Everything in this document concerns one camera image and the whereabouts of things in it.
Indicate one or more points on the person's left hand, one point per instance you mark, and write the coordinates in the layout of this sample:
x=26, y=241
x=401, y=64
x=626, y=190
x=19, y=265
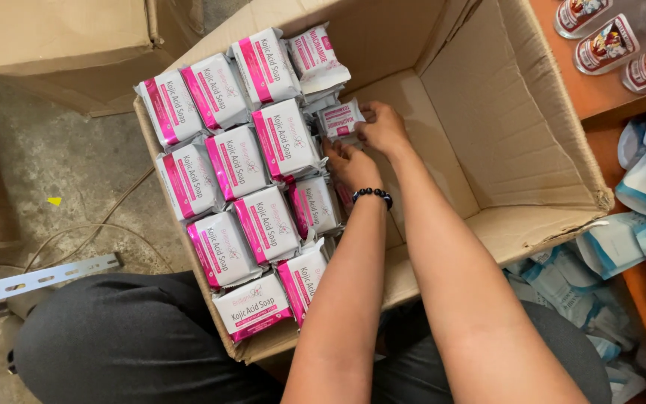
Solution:
x=356, y=168

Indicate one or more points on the person's right hand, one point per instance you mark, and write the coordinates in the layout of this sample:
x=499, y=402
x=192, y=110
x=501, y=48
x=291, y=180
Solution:
x=384, y=129

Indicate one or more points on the person's right fingers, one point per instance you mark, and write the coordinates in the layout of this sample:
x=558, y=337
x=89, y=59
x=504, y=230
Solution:
x=367, y=120

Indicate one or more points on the person's left fingers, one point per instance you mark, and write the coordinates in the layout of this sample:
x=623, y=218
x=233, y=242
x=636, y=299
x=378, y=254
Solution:
x=332, y=152

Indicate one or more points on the small white pink-label soap packet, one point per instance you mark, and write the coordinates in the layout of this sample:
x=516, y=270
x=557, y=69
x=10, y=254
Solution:
x=338, y=119

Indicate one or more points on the group of pink white soap packets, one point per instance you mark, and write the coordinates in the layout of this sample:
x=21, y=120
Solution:
x=233, y=162

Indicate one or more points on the large open cardboard box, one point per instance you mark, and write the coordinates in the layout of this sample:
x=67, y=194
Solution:
x=502, y=112

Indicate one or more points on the orange wooden shelf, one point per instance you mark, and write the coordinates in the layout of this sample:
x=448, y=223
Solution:
x=592, y=95

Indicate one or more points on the person's dark grey trousers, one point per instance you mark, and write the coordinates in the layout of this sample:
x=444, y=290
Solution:
x=132, y=336

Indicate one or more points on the small yellow scrap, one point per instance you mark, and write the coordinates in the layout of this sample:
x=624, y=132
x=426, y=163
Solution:
x=54, y=201

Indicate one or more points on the closed brown cardboard box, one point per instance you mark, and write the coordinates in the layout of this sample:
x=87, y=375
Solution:
x=59, y=39

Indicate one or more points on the slotted grey metal bar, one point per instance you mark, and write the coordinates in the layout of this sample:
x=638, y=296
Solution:
x=37, y=279

